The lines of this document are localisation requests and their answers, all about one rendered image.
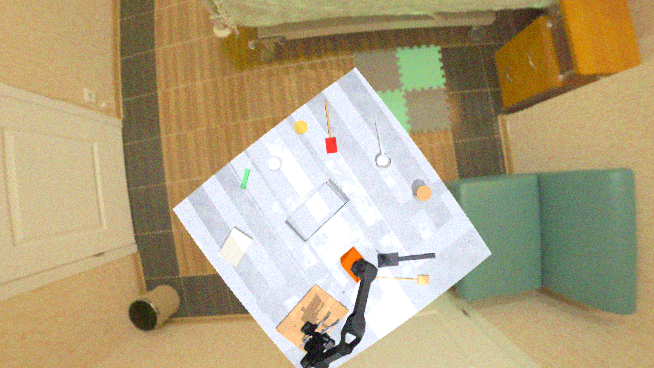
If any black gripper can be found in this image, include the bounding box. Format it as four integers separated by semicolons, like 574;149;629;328
301;322;335;350

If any red spatula with wooden handle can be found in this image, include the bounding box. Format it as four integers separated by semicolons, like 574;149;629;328
325;101;337;153

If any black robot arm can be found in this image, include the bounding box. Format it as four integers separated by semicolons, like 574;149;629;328
300;258;378;368

